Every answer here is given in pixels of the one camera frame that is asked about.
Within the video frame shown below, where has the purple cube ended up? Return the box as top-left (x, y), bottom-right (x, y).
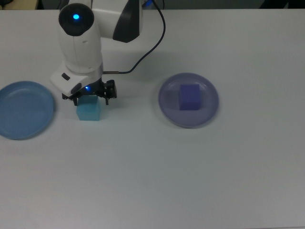
top-left (179, 83), bottom-right (202, 111)

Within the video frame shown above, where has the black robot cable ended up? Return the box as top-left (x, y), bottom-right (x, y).
top-left (102, 0), bottom-right (166, 75)

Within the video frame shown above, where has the purple plate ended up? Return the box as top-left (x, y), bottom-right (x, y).
top-left (158, 73), bottom-right (220, 129)

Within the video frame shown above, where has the blue plate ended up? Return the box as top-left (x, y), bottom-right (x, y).
top-left (0, 81), bottom-right (55, 140)

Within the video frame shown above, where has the light blue cube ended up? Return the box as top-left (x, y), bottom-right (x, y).
top-left (76, 95), bottom-right (101, 122)

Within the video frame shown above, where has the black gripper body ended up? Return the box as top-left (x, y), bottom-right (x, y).
top-left (78, 77), bottom-right (106, 98)

